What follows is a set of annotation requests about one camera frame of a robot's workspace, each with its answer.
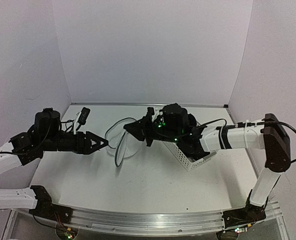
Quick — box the aluminium table edge rail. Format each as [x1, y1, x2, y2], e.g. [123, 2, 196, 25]
[70, 102, 229, 109]

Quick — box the aluminium front base frame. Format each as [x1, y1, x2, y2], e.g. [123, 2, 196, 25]
[2, 194, 289, 237]

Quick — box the white mesh laundry bag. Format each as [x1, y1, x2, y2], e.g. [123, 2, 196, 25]
[104, 117, 141, 168]

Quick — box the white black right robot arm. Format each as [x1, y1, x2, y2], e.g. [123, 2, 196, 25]
[123, 103, 296, 222]

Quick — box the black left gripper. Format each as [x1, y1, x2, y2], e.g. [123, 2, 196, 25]
[40, 131, 108, 155]

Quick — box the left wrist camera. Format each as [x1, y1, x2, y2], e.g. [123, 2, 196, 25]
[72, 107, 91, 135]

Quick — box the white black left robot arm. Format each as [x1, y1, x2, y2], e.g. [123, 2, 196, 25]
[0, 107, 109, 219]

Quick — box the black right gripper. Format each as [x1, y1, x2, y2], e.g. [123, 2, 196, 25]
[124, 113, 181, 147]

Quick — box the white perforated plastic basket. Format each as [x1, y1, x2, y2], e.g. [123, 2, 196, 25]
[158, 120, 217, 172]

